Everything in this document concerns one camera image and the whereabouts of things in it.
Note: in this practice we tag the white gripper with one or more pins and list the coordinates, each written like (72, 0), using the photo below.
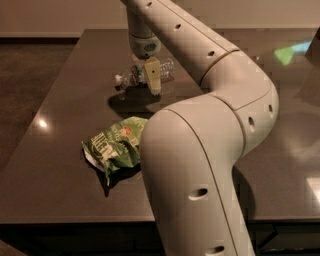
(145, 46)

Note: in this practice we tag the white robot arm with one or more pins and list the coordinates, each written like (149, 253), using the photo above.
(188, 149)

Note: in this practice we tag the green chip bag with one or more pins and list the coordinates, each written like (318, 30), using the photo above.
(116, 147)

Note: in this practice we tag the clear plastic water bottle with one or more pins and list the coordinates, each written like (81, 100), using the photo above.
(135, 76)

